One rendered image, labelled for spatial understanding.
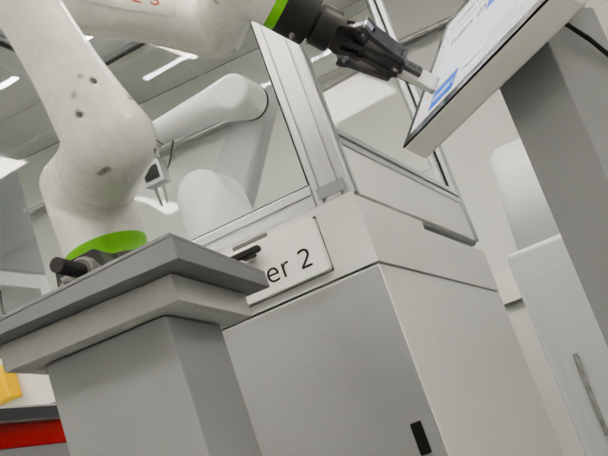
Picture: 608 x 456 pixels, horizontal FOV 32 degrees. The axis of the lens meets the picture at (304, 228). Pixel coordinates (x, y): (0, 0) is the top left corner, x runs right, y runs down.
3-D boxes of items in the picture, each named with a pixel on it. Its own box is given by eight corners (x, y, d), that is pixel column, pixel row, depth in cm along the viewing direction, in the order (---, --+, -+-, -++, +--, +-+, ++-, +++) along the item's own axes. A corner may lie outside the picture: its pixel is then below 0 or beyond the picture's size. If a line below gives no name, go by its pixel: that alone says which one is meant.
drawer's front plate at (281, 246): (329, 269, 202) (310, 215, 204) (202, 325, 211) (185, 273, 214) (333, 270, 203) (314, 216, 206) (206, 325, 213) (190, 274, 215)
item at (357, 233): (378, 260, 200) (352, 189, 203) (-35, 441, 233) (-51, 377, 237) (498, 290, 286) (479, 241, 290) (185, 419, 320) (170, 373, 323)
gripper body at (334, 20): (329, -8, 180) (378, 17, 181) (312, 18, 187) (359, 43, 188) (316, 24, 176) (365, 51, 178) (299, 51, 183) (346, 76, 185)
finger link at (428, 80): (403, 61, 185) (404, 59, 184) (438, 80, 186) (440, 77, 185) (398, 74, 184) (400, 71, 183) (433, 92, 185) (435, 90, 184)
